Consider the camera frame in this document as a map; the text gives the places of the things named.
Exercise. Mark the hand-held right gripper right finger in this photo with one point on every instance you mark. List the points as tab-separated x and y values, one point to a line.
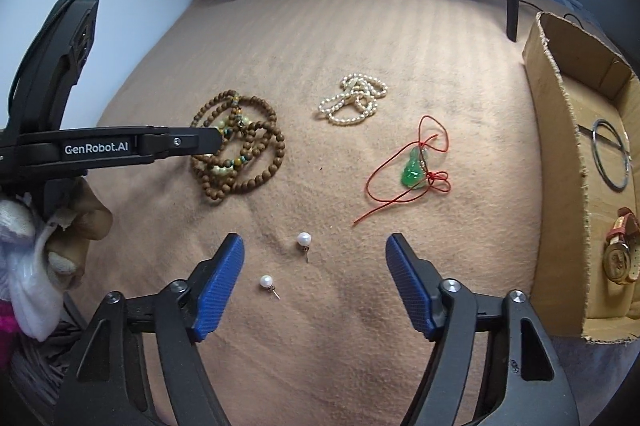
410	286

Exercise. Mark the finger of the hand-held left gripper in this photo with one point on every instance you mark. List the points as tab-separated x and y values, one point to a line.
185	142

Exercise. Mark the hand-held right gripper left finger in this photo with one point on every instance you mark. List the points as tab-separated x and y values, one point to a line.
220	286

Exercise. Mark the white pearl earring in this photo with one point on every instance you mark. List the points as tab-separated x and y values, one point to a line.
303	238
267	281

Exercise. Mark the cardboard box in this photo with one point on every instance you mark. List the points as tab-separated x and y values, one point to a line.
555	131

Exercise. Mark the person's left hand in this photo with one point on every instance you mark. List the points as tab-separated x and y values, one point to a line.
30	286

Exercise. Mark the pink cloth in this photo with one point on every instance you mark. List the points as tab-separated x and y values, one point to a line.
7	331

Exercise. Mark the striped grey clothing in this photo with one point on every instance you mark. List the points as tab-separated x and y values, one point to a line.
40	371

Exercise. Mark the silver metal bangle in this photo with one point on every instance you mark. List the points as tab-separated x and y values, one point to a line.
593	151

